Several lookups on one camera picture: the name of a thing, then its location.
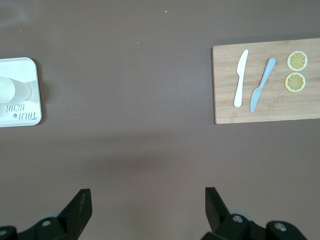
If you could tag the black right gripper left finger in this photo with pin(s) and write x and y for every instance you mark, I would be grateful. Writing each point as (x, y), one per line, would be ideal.
(72, 220)

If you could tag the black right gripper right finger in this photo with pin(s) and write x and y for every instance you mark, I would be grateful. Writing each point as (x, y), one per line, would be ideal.
(220, 220)

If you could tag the white IKEA cup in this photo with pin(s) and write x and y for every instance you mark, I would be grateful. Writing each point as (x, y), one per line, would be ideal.
(17, 91)

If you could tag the cream bear print tray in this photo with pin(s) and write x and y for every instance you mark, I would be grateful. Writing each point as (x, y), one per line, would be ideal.
(27, 70)

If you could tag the bamboo cutting board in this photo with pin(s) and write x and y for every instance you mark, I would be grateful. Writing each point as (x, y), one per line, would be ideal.
(275, 110)

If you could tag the white plastic knife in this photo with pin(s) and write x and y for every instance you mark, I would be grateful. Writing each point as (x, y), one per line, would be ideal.
(240, 80)

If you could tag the grey plastic knife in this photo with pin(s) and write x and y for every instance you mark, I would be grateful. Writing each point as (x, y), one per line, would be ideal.
(262, 82)

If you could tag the yellow lemon slice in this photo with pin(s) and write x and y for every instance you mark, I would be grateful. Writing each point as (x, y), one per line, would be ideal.
(297, 60)
(295, 82)

